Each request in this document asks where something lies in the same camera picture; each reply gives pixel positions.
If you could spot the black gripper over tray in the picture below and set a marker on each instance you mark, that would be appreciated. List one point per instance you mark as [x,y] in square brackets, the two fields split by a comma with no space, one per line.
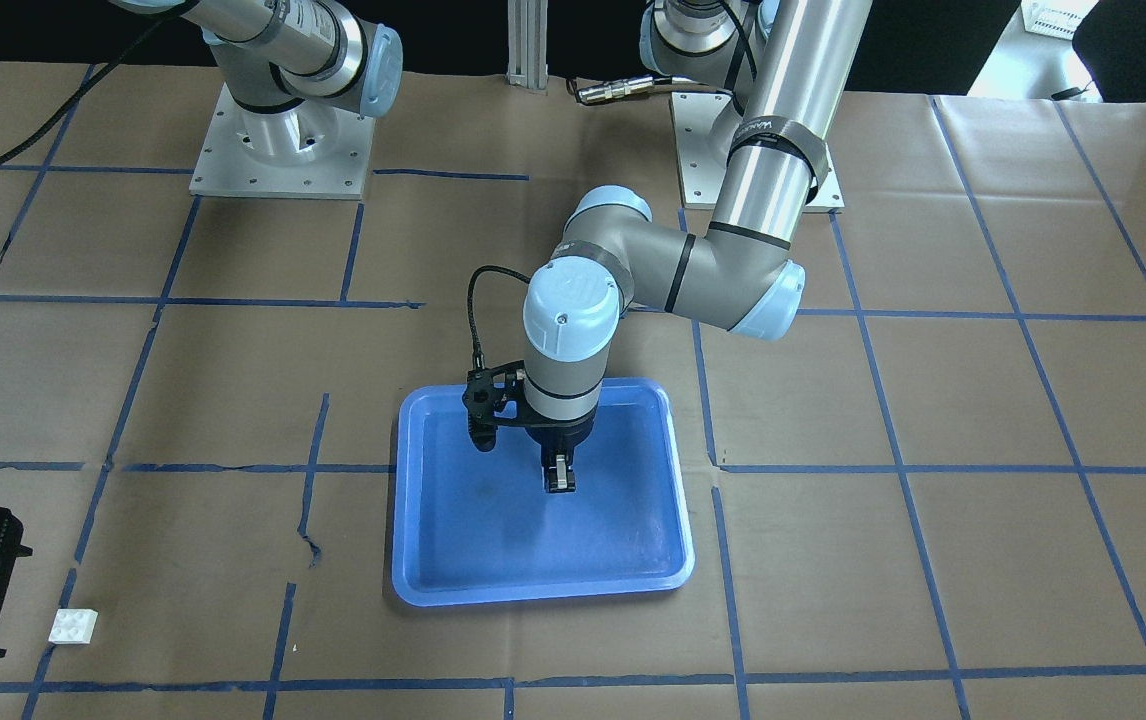
[559,437]

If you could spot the white block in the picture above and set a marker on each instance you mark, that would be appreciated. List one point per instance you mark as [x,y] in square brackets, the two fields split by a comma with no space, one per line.
[73,626]

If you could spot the blue plastic tray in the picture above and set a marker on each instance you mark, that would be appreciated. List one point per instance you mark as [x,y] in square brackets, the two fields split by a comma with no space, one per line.
[480,528]

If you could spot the brown paper table cover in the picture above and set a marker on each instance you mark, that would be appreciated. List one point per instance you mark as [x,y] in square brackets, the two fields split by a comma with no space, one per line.
[927,499]

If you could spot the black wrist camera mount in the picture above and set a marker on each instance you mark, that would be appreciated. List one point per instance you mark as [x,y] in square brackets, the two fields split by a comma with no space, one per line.
[493,398]

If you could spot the aluminium frame post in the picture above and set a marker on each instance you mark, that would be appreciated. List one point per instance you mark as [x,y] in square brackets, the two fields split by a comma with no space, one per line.
[526,33]

